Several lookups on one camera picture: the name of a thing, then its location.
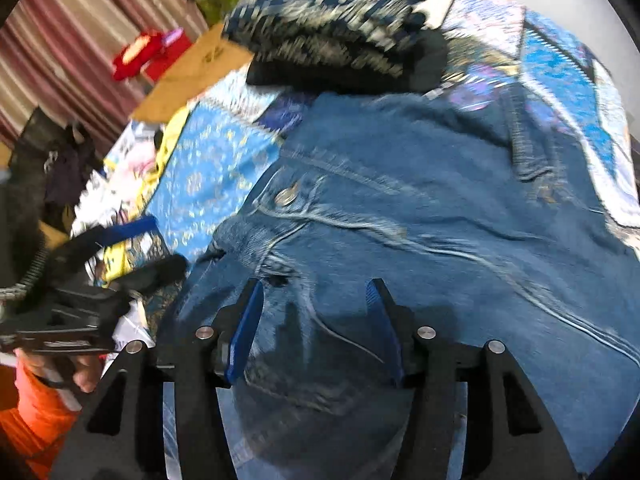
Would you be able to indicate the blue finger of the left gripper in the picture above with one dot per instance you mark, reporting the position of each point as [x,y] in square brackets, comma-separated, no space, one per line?
[153,275]
[132,227]

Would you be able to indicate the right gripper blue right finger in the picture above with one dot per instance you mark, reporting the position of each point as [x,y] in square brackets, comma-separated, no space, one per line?
[382,313]

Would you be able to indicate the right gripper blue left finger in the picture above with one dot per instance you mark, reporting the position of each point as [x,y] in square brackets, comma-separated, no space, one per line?
[239,332]

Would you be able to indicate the blue denim jacket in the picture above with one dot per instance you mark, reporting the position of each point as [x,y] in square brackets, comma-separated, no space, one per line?
[482,221]

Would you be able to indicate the left hand orange sleeve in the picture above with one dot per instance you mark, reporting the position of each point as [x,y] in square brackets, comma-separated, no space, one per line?
[84,371]

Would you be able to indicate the red flower plush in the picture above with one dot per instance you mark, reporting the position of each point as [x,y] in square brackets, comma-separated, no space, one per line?
[129,62]

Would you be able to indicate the striped red curtain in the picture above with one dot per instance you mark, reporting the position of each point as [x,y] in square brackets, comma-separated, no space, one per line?
[57,55]

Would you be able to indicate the wooden lap desk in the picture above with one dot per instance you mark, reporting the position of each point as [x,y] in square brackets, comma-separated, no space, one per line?
[202,65]

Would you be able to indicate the black folded garment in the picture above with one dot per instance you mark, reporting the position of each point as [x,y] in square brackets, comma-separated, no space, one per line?
[422,69]

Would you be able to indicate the blue patchwork bedspread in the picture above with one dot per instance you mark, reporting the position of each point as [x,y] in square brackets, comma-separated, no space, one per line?
[234,129]

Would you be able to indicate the navy patterned folded cloth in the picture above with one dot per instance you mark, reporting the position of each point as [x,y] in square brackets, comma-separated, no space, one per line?
[334,32]

